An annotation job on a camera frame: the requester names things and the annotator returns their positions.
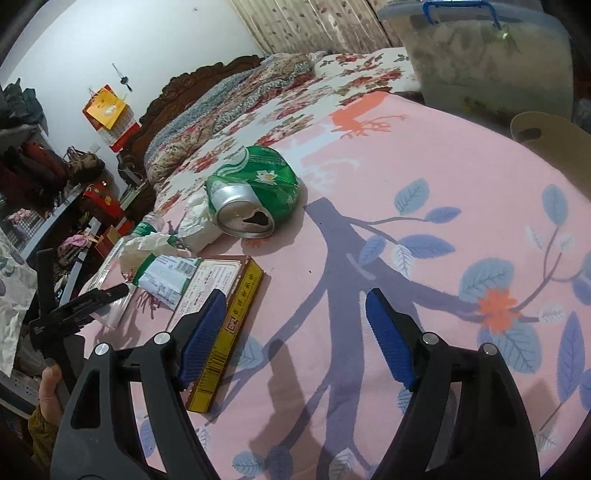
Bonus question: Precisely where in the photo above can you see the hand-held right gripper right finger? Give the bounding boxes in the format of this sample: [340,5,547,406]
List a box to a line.
[365,288,541,480]

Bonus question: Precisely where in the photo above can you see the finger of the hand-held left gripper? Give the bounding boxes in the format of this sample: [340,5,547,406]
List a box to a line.
[36,248,55,320]
[46,283,130,326]

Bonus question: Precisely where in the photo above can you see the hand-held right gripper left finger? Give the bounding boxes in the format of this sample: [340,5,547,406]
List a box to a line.
[50,288,229,480]

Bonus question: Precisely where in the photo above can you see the white patterned bag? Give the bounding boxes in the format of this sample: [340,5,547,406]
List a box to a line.
[0,226,40,377]

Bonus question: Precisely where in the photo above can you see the yellow brown box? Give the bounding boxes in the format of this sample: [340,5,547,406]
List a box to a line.
[165,256,265,414]

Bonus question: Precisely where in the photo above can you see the green white snack wrapper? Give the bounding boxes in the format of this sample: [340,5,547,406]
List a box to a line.
[134,255,202,310]

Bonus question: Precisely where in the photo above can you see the clear plastic bottle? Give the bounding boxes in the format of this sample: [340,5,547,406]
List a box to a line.
[131,212,183,247]

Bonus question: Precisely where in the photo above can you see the white tissue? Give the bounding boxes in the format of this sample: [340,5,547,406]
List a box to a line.
[178,194,228,253]

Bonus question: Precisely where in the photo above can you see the crushed green drink can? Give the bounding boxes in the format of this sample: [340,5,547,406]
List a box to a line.
[205,145,301,240]

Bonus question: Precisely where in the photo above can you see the person's left hand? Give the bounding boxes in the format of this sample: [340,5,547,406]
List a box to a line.
[38,364,66,428]

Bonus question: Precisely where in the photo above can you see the clear plastic bag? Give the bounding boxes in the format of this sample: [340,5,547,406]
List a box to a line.
[76,235,139,329]

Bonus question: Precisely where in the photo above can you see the pink cloth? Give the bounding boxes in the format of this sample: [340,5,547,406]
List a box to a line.
[58,233,93,260]

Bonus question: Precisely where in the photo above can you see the grey metal shelf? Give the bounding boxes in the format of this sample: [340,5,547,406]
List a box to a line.
[0,124,121,416]

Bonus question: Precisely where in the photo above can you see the red gift box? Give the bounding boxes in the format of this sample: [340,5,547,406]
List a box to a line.
[81,181,123,222]

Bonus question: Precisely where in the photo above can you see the dark red folded clothes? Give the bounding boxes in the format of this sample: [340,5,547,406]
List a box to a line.
[0,141,70,199]

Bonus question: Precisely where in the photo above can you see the brown handbag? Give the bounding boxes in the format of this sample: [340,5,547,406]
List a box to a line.
[67,147,106,178]

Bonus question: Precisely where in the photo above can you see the pink leaf printed blanket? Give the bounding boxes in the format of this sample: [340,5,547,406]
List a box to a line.
[74,90,591,480]

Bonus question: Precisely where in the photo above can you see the dark green folded clothes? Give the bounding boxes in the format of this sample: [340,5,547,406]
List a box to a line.
[0,78,49,130]

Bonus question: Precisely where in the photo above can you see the yellow paper bag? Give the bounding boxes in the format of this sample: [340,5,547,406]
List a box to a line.
[82,90,127,131]

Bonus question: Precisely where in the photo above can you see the folded floral quilt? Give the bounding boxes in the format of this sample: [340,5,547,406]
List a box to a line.
[143,52,324,185]

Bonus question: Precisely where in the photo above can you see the carved wooden headboard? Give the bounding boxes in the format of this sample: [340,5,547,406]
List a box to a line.
[117,54,264,222]

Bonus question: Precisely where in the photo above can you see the white floral bedsheet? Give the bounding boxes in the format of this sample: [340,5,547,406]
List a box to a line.
[152,46,426,222]

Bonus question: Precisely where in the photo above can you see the beige chair back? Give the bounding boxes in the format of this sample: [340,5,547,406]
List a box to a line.
[510,111,591,204]

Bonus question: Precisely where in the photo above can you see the patterned beige curtain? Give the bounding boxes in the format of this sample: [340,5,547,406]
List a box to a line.
[228,0,393,54]

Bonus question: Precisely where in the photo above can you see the red wall calendar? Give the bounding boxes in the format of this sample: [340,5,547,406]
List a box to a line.
[85,84,139,151]

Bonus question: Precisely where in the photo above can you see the clear storage box blue handle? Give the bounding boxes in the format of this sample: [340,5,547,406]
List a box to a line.
[376,0,575,123]

